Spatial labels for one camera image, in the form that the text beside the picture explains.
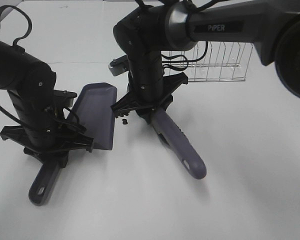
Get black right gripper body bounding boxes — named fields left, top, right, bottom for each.
left=111, top=51, right=188, bottom=117

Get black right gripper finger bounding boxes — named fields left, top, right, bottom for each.
left=136, top=108, right=155, bottom=125
left=156, top=94, right=174, bottom=110

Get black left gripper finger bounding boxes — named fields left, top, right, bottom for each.
left=57, top=151, right=69, bottom=169
left=23, top=147, right=46, bottom=163

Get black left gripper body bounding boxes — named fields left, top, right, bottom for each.
left=0, top=90, right=86, bottom=153

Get purple brush black bristles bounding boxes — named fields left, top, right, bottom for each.
left=150, top=107, right=207, bottom=180

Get purple plastic dustpan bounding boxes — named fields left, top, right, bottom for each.
left=28, top=82, right=117, bottom=206

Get pile of coffee beans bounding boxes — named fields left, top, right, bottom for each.
left=116, top=112, right=129, bottom=118

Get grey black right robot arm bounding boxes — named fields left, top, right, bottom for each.
left=111, top=0, right=300, bottom=119

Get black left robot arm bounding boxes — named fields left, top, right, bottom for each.
left=0, top=41, right=94, bottom=167

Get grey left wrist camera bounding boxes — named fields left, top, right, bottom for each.
left=53, top=90, right=78, bottom=108

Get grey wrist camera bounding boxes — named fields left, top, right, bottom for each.
left=53, top=90, right=78, bottom=108
left=108, top=55, right=130, bottom=77

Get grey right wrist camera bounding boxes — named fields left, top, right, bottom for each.
left=108, top=55, right=130, bottom=77

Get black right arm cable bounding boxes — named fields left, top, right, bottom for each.
left=161, top=41, right=210, bottom=70

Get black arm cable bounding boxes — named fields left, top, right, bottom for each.
left=0, top=4, right=33, bottom=126
left=161, top=41, right=210, bottom=70

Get chrome wire dish rack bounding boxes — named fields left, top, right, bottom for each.
left=162, top=41, right=254, bottom=83

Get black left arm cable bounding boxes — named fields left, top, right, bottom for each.
left=0, top=4, right=33, bottom=126

